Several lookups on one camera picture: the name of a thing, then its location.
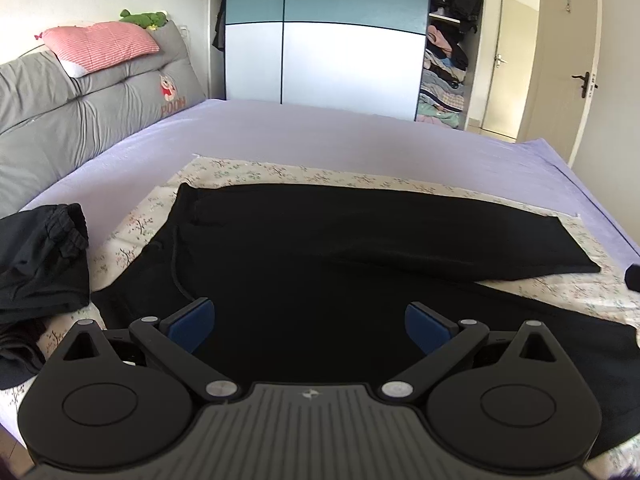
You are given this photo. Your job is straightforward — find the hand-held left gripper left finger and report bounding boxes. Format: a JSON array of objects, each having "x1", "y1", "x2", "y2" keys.
[{"x1": 60, "y1": 298, "x2": 240, "y2": 404}]

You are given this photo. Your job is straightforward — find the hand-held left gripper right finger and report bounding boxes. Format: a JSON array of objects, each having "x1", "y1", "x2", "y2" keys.
[{"x1": 378, "y1": 301, "x2": 562, "y2": 404}]

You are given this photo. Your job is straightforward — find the black pants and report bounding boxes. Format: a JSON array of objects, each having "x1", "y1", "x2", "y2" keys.
[{"x1": 91, "y1": 182, "x2": 640, "y2": 461}]

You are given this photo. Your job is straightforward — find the floral bed sheet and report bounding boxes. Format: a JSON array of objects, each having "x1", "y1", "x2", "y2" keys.
[{"x1": 0, "y1": 156, "x2": 640, "y2": 476}]

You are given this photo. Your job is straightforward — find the black crumpled garment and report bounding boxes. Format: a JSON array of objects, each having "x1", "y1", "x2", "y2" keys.
[{"x1": 0, "y1": 203, "x2": 91, "y2": 327}]

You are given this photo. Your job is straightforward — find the dark cloth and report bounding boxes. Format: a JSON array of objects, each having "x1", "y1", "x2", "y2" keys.
[{"x1": 0, "y1": 317, "x2": 51, "y2": 391}]

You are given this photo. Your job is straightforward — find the cream bedroom door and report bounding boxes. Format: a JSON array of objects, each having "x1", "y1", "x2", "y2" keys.
[{"x1": 520, "y1": 0, "x2": 601, "y2": 167}]

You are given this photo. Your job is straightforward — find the purple bed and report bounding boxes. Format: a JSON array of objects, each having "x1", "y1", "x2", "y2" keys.
[{"x1": 17, "y1": 98, "x2": 640, "y2": 272}]

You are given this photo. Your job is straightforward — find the beige hallway door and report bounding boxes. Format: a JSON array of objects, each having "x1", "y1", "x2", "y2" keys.
[{"x1": 482, "y1": 0, "x2": 541, "y2": 139}]

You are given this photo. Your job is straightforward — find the stack of folded clothes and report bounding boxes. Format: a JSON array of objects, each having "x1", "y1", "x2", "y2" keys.
[{"x1": 416, "y1": 25, "x2": 472, "y2": 129}]

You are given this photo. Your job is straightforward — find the grey headboard cushion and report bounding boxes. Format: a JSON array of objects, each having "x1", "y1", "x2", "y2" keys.
[{"x1": 0, "y1": 20, "x2": 207, "y2": 221}]

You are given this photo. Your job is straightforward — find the white and blue wardrobe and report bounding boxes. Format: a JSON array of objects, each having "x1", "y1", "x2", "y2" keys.
[{"x1": 224, "y1": 0, "x2": 487, "y2": 131}]

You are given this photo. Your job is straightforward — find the pink striped pillow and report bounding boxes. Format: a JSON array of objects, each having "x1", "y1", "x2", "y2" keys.
[{"x1": 42, "y1": 22, "x2": 161, "y2": 79}]

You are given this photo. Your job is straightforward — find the green plush toy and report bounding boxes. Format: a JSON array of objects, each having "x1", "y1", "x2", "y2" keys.
[{"x1": 119, "y1": 9, "x2": 168, "y2": 30}]

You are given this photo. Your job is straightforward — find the dark door handle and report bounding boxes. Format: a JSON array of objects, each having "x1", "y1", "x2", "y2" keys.
[{"x1": 572, "y1": 71, "x2": 594, "y2": 100}]

